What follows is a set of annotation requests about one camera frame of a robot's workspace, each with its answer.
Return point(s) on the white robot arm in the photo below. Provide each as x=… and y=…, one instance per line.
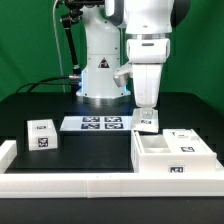
x=128, y=39

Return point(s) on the small white tagged cube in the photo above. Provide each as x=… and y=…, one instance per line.
x=42, y=135

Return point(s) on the white cabinet box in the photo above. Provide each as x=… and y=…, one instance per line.
x=151, y=154

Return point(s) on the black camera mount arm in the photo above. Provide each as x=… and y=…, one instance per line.
x=73, y=17

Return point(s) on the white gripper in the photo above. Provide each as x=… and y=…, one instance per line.
x=147, y=58

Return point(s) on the white cabinet door panel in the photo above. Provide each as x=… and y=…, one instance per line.
x=139, y=123

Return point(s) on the white cabinet top panel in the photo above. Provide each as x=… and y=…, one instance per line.
x=185, y=141

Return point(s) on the white base tag plate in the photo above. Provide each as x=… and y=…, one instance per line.
x=96, y=123

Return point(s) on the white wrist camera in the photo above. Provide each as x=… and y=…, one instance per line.
x=122, y=74

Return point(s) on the white U-shaped frame border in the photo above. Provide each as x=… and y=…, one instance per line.
x=95, y=185

